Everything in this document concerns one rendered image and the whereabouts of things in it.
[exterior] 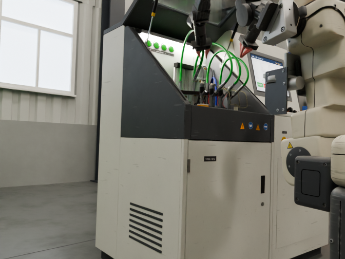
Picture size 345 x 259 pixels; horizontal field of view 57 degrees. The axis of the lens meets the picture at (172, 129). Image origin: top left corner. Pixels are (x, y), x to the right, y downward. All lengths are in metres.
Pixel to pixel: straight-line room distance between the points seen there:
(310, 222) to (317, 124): 1.39
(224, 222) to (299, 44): 0.95
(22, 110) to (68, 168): 1.20
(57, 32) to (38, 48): 0.44
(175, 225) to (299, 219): 0.99
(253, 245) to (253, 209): 0.20
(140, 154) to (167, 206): 0.34
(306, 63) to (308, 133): 0.24
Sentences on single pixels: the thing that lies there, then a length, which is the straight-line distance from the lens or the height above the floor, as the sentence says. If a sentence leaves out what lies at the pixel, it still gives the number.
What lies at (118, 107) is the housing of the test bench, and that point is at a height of 0.97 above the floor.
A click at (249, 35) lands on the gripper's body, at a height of 1.30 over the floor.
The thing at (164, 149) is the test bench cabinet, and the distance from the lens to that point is 1.54.
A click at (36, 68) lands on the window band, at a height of 1.85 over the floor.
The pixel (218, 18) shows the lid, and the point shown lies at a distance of 2.25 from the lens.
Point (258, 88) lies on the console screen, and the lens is 2.30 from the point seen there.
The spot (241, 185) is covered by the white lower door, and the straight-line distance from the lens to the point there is 1.74.
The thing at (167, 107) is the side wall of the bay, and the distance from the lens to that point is 1.54.
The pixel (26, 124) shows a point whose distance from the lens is 5.42.
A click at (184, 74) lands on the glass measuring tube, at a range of 2.17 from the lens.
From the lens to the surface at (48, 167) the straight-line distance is 5.57.
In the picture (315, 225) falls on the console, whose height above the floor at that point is 0.23.
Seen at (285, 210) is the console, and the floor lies 0.37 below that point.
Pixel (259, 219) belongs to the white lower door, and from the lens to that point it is 1.90.
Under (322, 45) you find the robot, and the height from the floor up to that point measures 1.10.
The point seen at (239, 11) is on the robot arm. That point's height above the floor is 1.24.
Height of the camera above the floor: 0.79
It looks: 2 degrees up
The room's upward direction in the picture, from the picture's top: 2 degrees clockwise
